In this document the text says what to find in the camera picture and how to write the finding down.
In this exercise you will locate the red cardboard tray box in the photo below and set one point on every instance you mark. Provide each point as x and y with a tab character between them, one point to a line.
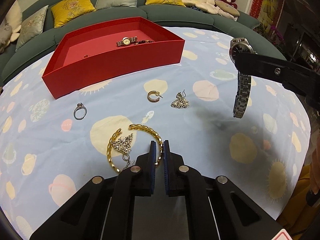
68	70

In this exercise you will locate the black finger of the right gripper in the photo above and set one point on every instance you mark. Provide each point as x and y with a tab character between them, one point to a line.
298	79

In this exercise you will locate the cream flower shaped cushion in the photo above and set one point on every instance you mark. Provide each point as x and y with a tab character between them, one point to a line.
207	6

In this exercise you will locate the silver link wristwatch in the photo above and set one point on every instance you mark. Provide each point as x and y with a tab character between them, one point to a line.
238	46

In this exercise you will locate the dark green curved sofa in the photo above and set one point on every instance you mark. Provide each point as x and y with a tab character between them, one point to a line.
13	60

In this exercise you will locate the planet print blue tablecloth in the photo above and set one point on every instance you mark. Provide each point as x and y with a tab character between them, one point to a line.
50	148

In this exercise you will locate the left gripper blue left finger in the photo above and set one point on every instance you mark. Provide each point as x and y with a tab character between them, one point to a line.
139	179

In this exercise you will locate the left yellow floral cushion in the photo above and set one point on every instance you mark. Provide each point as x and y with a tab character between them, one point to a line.
67	10

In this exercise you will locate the gold wristwatch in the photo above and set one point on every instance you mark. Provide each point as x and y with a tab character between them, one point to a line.
126	41

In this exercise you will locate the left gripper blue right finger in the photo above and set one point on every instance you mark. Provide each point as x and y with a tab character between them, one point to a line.
180	179

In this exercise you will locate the left grey floral cushion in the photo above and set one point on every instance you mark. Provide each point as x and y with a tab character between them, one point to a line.
31	27

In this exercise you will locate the brown mushroom plush cushion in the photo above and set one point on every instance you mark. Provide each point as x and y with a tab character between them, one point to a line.
226	10

